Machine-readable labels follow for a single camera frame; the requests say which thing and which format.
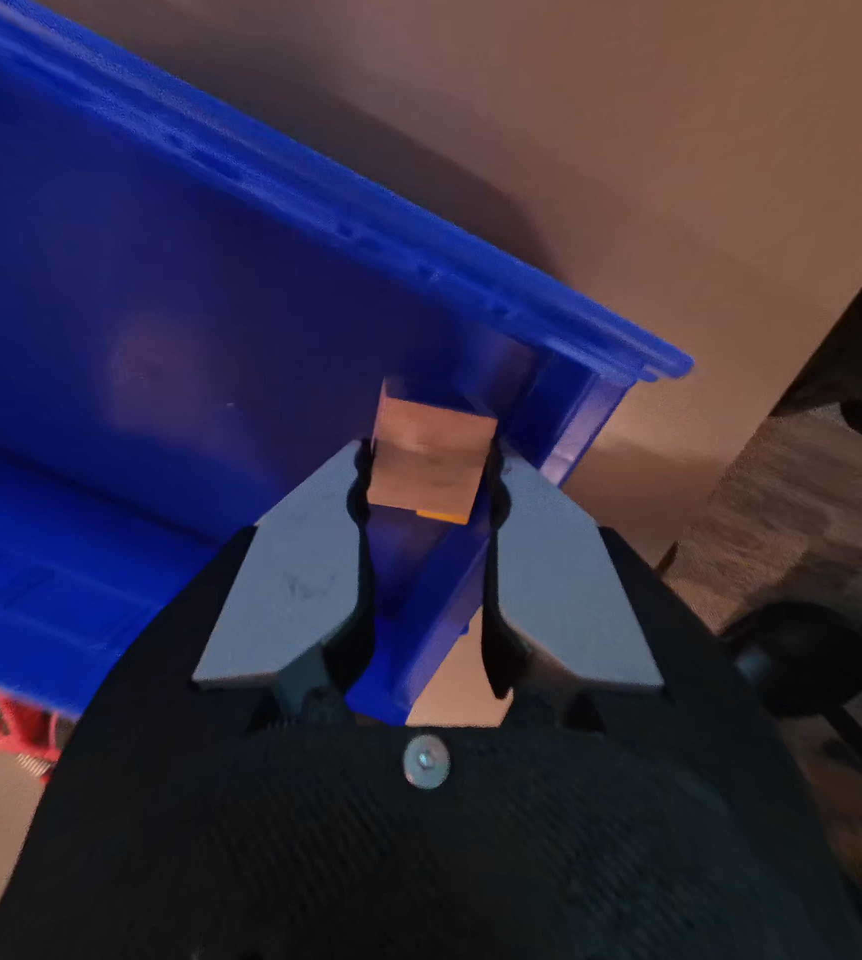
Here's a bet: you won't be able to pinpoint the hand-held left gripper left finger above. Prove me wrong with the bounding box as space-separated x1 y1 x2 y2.
191 440 376 695

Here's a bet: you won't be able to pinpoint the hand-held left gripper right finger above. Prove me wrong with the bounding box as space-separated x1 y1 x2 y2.
480 440 665 700

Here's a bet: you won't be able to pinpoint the wooden cube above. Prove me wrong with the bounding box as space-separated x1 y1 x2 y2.
365 377 500 526

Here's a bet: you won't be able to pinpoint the blue plastic bin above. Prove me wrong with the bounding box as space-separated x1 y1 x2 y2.
0 0 696 727

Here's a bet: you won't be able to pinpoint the red handled pliers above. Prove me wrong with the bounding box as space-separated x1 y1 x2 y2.
0 690 65 785

